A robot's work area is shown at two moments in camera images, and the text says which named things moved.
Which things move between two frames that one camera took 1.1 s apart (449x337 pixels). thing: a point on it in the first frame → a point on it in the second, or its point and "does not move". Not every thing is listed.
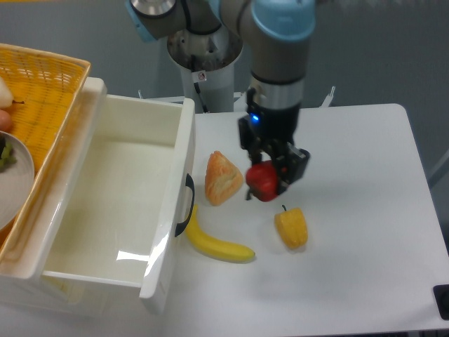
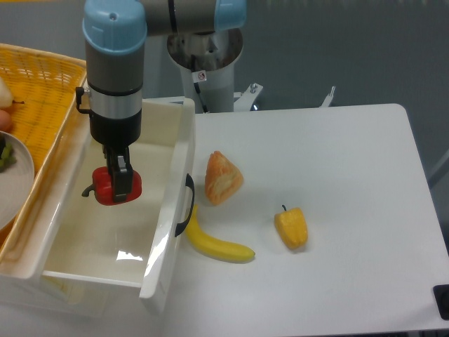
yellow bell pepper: [291, 226] does not move
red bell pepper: [262, 178] → [103, 187]
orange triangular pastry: [222, 179] does not move
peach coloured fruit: [5, 123] does not move
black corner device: [441, 296] does not move
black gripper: [266, 135] → [115, 135]
